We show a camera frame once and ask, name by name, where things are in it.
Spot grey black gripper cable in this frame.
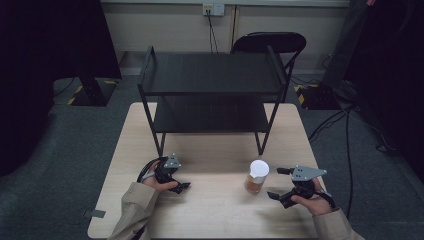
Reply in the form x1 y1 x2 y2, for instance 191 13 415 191
136 158 161 184

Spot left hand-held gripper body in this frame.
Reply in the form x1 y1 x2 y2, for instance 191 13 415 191
153 152 183 194

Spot white wall socket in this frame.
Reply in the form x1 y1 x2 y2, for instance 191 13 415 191
202 2 226 17

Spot black cable at wall socket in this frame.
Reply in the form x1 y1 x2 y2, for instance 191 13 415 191
206 9 220 55

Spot grey tape piece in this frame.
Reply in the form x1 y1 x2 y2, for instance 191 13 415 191
82 208 107 220

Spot white wall conduit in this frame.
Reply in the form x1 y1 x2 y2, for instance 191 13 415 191
229 5 240 53

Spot black folding chair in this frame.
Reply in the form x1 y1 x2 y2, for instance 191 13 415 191
230 31 308 103

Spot black two-tier metal rack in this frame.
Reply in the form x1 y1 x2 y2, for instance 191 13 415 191
136 44 290 158

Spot black floor box striped tape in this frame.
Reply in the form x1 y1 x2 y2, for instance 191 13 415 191
293 82 345 111

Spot person's right hand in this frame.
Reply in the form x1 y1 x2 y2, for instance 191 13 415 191
290 177 335 217

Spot dark curtain with stand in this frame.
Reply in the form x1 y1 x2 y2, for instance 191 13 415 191
321 0 424 184

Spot black floor cable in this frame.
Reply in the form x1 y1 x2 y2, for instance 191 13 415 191
307 105 355 144
344 109 355 220

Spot black curtain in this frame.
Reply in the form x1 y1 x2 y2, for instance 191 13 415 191
0 0 123 178

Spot clear jar with white lid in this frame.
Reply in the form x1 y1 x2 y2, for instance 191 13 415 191
244 159 271 195

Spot person's left hand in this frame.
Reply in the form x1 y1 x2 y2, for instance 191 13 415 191
141 174 180 193

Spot black stand base striped tape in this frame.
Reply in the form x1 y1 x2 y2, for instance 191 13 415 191
66 77 120 108

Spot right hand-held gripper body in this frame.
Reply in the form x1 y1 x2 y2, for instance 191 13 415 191
279 165 328 210

